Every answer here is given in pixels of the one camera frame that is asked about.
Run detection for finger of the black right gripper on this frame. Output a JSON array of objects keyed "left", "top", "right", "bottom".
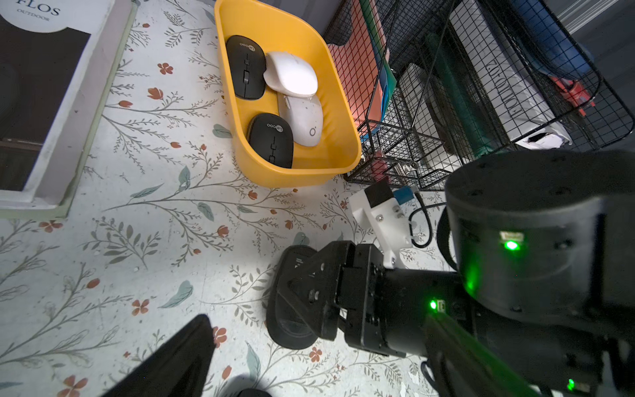
[{"left": 277, "top": 241, "right": 355, "bottom": 341}]

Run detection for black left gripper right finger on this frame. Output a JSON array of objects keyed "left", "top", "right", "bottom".
[{"left": 424, "top": 313, "right": 538, "bottom": 396}]

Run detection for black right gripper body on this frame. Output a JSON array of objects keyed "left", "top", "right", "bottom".
[{"left": 336, "top": 244, "right": 466, "bottom": 357}]

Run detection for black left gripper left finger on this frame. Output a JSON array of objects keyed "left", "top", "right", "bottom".
[{"left": 105, "top": 314, "right": 215, "bottom": 396}]

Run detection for black mouse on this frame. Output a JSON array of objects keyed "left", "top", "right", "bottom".
[
  {"left": 236, "top": 388, "right": 272, "bottom": 397},
  {"left": 247, "top": 112, "right": 294, "bottom": 169},
  {"left": 226, "top": 35, "right": 266, "bottom": 100},
  {"left": 266, "top": 245, "right": 318, "bottom": 351}
]

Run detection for grey computer mouse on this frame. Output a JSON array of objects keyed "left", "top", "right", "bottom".
[{"left": 277, "top": 93, "right": 323, "bottom": 147}]

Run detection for white mouse blue accent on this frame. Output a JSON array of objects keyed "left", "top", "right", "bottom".
[{"left": 264, "top": 51, "right": 318, "bottom": 98}]

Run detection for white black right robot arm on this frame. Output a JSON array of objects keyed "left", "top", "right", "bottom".
[{"left": 266, "top": 150, "right": 634, "bottom": 396}]

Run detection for yellow plastic storage box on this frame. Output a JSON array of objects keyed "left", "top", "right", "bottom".
[{"left": 214, "top": 1, "right": 361, "bottom": 189}]

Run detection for floral table mat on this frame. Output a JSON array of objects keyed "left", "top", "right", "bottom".
[{"left": 1, "top": 1, "right": 433, "bottom": 396}]

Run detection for colourful folders in organizer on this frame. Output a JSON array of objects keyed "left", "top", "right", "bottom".
[{"left": 325, "top": 1, "right": 397, "bottom": 144}]

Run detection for blue glasses case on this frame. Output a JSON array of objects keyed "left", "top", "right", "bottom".
[{"left": 509, "top": 1, "right": 591, "bottom": 80}]

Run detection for interior design trends book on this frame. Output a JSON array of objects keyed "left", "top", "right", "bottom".
[{"left": 1, "top": 1, "right": 138, "bottom": 219}]

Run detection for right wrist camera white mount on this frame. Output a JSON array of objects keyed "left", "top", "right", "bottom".
[{"left": 348, "top": 179, "right": 413, "bottom": 269}]

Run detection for black wire desk organizer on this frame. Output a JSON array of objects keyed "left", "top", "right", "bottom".
[{"left": 345, "top": 1, "right": 634, "bottom": 191}]

